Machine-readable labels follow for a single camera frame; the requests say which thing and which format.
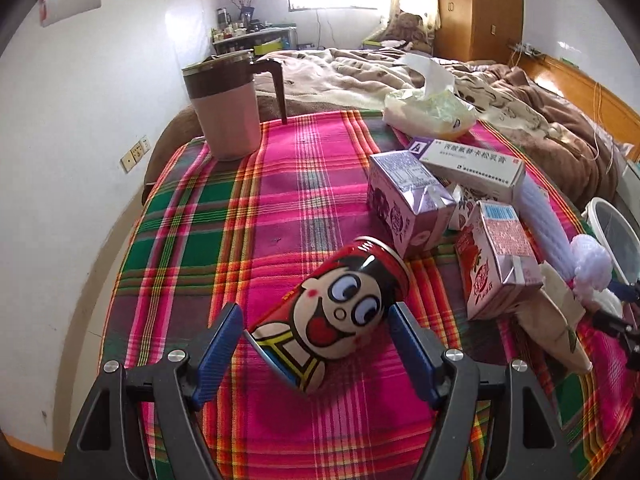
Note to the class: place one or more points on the yellow tissue pack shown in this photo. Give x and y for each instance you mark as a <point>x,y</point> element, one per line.
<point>430,115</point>

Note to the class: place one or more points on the white purple medicine box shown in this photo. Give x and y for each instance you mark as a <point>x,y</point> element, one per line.
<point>470,165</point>

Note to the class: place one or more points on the wooden wardrobe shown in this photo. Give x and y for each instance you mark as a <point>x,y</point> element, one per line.
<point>480,10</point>

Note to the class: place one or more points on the pink milk carton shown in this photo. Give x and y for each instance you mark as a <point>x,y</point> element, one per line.
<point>495,255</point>

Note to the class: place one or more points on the pink mug with brown lid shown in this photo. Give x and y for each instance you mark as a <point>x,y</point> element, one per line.
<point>227,110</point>

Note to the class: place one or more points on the power strip on headboard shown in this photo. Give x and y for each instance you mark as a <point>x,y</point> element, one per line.
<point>527,50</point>

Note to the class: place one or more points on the white wad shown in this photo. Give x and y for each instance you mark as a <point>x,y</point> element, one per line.
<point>592,260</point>

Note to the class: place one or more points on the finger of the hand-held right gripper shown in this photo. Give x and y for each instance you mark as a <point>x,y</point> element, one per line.
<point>617,327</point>
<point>625,291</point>

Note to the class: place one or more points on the green box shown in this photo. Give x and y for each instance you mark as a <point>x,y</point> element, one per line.
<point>262,49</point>

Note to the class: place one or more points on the plaid pink green tablecloth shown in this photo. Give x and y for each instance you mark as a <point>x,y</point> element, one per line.
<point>300,200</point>

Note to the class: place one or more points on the beige paper bag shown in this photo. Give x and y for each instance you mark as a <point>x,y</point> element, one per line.
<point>560,320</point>

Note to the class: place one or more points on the bed with brown blanket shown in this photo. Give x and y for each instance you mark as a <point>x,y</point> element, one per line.
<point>350,75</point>

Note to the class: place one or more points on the white round trash bin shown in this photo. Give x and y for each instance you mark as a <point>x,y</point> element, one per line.
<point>615,230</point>

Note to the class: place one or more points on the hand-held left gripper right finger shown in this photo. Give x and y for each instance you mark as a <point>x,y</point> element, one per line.
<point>407,345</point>

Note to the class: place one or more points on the printed paper wrapper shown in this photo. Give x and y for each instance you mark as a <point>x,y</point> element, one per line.
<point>465,210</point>

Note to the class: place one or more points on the red cartoon face can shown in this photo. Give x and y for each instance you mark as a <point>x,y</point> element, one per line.
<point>325,310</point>

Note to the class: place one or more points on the purple milk carton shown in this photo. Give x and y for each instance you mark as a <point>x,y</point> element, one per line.
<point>405,200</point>

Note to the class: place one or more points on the cluttered desk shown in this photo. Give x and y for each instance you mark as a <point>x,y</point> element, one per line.
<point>270,40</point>

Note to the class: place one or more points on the grey drawer nightstand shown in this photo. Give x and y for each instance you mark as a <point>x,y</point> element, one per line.
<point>632,175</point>

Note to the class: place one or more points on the wooden bed headboard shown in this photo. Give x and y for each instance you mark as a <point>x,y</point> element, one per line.
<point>590,90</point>

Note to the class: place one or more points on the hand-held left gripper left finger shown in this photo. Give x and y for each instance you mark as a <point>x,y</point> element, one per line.
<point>220,345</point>

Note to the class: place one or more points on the bubble wrap roll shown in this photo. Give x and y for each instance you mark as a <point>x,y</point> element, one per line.
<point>545,225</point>

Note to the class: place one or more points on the brown teddy bear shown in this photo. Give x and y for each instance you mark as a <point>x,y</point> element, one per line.
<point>407,27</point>

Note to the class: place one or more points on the wall socket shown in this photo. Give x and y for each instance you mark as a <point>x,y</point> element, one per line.
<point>135,155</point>

